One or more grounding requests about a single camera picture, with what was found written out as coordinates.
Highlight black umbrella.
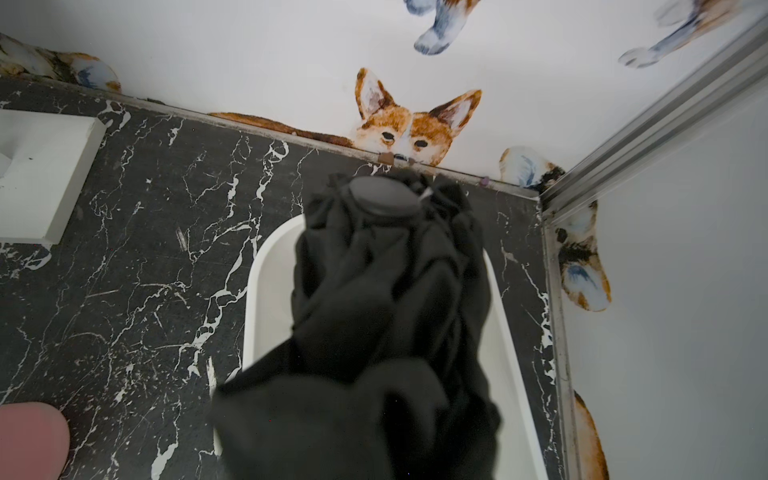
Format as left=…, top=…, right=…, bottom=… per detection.
left=210, top=170, right=501, bottom=479

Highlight white plastic storage box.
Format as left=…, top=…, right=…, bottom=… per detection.
left=211, top=217, right=546, bottom=479

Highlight white stepped display shelf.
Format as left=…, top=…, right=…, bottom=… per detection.
left=1, top=110, right=106, bottom=245

